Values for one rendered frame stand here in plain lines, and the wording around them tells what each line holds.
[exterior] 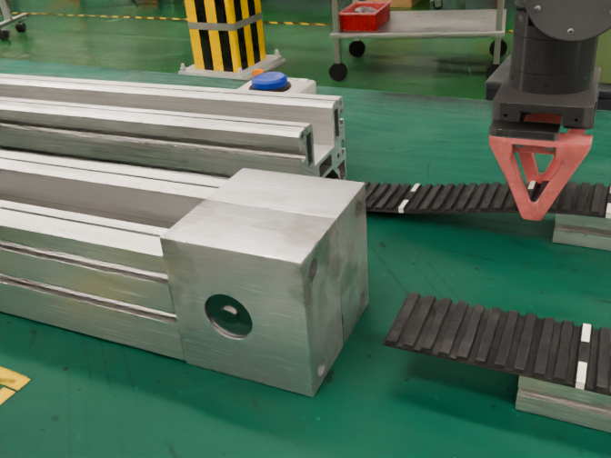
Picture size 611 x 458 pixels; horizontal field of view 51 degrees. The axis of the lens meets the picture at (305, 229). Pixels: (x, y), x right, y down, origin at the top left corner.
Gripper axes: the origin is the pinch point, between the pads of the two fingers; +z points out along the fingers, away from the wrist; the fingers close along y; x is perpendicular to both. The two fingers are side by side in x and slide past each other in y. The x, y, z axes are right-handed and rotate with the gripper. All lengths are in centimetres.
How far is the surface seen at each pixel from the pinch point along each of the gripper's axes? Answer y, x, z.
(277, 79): -12.5, -28.7, -4.4
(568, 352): 19.1, 3.8, -0.1
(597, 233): 1.1, 4.8, 2.1
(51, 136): 4.6, -45.9, -2.6
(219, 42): -271, -199, 56
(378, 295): 12.7, -9.1, 3.3
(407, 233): 3.5, -9.5, 3.1
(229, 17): -270, -190, 42
